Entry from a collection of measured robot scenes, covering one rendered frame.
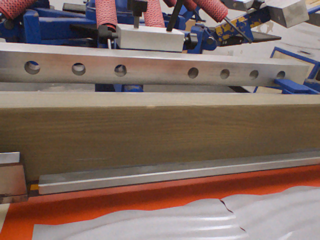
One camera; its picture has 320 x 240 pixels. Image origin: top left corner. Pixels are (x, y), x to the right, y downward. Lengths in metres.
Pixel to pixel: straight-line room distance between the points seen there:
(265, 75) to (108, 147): 0.42
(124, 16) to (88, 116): 0.79
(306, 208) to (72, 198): 0.24
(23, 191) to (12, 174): 0.02
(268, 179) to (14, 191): 0.28
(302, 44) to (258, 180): 2.70
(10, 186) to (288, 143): 0.28
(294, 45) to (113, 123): 2.91
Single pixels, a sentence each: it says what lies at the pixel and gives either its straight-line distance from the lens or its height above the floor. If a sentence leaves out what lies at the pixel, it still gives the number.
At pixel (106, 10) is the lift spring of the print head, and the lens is 0.69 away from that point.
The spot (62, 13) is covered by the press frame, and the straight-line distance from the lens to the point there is 1.14.
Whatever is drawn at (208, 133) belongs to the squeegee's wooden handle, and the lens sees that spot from 0.26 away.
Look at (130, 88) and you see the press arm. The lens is 0.66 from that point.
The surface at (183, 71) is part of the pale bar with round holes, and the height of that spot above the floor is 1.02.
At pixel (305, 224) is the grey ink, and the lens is 0.31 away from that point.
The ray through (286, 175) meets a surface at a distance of 0.38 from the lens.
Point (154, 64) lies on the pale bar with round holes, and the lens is 0.47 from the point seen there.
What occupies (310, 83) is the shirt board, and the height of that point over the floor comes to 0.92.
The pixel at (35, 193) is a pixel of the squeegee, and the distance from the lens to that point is 0.28.
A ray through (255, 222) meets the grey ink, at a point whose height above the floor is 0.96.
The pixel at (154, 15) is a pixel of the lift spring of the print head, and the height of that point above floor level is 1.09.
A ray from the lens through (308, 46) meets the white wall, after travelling 2.95.
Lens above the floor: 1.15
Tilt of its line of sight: 27 degrees down
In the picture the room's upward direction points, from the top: 8 degrees clockwise
